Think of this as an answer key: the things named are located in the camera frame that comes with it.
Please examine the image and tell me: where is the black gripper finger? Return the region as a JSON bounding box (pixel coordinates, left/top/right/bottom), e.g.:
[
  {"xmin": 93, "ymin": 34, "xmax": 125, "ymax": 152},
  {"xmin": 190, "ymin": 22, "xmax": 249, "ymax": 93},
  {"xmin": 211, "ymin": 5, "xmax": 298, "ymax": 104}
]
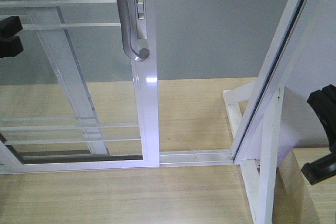
[
  {"xmin": 307, "ymin": 84, "xmax": 335, "ymax": 153},
  {"xmin": 0, "ymin": 36, "xmax": 23, "ymax": 58},
  {"xmin": 1, "ymin": 16, "xmax": 23, "ymax": 38},
  {"xmin": 301, "ymin": 153, "xmax": 335, "ymax": 185}
]

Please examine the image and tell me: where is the white sliding glass door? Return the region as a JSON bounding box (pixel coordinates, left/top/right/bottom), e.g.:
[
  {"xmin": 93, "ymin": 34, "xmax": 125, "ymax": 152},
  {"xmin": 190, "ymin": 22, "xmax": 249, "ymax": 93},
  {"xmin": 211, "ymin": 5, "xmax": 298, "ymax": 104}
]
[{"xmin": 1, "ymin": 0, "xmax": 159, "ymax": 174}]

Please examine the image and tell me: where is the grey metal door handle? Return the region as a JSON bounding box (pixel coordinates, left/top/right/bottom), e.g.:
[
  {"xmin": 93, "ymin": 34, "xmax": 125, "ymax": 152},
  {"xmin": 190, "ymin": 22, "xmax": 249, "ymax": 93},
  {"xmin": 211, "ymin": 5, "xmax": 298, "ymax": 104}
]
[{"xmin": 116, "ymin": 0, "xmax": 150, "ymax": 62}]

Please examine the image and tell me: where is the grey door lock plate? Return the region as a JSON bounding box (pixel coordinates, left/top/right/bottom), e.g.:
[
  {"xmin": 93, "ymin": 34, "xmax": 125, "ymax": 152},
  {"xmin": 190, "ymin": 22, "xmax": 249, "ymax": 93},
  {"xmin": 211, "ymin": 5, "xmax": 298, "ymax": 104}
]
[{"xmin": 134, "ymin": 0, "xmax": 147, "ymax": 39}]

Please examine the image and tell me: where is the light wooden box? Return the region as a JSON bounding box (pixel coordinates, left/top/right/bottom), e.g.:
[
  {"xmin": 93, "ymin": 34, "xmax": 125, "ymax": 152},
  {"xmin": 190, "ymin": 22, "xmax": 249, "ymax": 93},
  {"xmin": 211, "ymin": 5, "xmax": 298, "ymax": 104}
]
[{"xmin": 272, "ymin": 148, "xmax": 335, "ymax": 223}]

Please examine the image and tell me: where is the white triangular support brace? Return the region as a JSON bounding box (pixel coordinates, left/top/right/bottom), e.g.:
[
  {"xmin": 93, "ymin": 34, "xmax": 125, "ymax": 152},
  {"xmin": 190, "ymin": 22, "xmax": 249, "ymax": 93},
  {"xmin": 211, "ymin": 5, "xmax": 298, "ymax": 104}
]
[{"xmin": 240, "ymin": 87, "xmax": 284, "ymax": 223}]

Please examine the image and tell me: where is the fixed white glass panel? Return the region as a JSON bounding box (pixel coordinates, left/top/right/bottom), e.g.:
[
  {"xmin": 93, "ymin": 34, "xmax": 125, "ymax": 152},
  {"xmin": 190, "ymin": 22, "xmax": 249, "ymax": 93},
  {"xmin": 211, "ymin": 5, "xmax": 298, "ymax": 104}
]
[{"xmin": 0, "ymin": 0, "xmax": 110, "ymax": 166}]

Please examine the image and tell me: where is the white rear support brace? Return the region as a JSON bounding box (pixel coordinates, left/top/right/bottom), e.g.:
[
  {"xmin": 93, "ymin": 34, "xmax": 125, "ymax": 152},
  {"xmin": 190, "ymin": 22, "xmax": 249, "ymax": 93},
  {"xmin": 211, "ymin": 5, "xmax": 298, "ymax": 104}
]
[{"xmin": 223, "ymin": 80, "xmax": 256, "ymax": 138}]

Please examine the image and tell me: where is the plywood floor platform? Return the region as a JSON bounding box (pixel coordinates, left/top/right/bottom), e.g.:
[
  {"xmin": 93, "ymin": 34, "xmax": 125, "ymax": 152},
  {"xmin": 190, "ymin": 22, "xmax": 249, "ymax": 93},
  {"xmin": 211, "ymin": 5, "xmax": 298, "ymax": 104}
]
[{"xmin": 1, "ymin": 77, "xmax": 252, "ymax": 223}]

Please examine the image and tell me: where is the aluminium floor track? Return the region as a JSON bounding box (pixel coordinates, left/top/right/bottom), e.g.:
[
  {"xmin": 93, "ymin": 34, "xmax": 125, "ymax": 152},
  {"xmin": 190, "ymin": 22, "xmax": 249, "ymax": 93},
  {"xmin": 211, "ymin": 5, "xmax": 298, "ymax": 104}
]
[{"xmin": 160, "ymin": 149, "xmax": 234, "ymax": 167}]

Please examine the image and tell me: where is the white door frame post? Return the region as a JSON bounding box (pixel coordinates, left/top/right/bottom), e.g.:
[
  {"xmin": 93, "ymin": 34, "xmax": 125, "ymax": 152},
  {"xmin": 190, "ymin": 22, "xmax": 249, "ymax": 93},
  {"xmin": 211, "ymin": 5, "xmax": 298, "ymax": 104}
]
[{"xmin": 231, "ymin": 0, "xmax": 335, "ymax": 164}]

